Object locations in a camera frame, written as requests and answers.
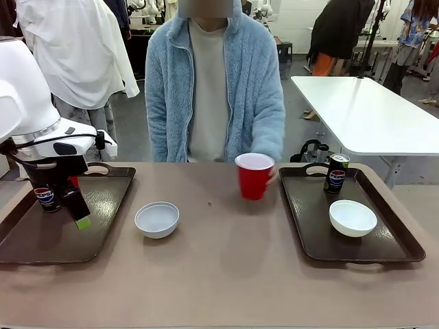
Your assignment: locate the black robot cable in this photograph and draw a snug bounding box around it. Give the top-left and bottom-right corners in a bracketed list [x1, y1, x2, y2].
[0, 132, 104, 169]

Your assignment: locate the black Pepsi can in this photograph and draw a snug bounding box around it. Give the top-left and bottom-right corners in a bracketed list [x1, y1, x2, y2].
[34, 186, 62, 214]
[324, 153, 351, 195]

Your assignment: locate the white plastic bowl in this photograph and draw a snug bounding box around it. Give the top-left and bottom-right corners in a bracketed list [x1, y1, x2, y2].
[134, 202, 180, 240]
[329, 199, 378, 238]

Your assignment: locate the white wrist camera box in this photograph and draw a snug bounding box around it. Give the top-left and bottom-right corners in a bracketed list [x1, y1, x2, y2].
[102, 136, 118, 160]

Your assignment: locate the person in blue patterned shirt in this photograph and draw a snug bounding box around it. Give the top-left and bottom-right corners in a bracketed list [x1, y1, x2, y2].
[382, 0, 434, 97]

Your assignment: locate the black wheeled machine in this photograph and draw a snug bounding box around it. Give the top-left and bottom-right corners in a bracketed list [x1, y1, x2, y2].
[290, 138, 331, 164]

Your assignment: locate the person left forearm blue sleeve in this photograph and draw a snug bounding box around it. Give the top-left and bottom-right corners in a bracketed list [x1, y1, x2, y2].
[250, 109, 286, 165]

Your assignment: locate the white folding table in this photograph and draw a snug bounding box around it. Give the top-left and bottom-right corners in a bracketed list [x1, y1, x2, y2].
[290, 75, 439, 188]

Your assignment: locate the person right forearm blue sleeve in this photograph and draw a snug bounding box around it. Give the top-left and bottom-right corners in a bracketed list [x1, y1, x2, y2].
[145, 102, 172, 163]

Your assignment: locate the person in black top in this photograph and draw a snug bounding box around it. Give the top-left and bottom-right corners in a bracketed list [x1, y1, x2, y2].
[307, 0, 377, 78]

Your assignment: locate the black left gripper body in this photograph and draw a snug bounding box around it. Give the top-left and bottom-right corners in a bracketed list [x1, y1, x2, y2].
[23, 156, 89, 198]

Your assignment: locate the brown plastic serving tray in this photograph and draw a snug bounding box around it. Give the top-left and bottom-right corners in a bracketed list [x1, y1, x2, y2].
[0, 162, 137, 265]
[278, 162, 427, 271]

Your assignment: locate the person left hand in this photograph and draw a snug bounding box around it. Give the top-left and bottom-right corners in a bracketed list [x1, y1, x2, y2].
[265, 166, 279, 190]

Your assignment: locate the black stool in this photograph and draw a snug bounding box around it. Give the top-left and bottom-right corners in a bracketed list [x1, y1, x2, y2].
[276, 37, 294, 64]

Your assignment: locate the black tripod stand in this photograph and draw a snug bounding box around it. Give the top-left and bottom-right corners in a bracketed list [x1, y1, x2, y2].
[356, 0, 385, 80]

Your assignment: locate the person in white shirt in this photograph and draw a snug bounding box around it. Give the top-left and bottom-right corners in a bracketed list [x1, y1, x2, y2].
[13, 0, 141, 162]

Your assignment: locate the person in blue fleece jacket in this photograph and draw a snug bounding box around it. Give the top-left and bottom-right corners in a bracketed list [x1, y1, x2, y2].
[144, 0, 286, 164]

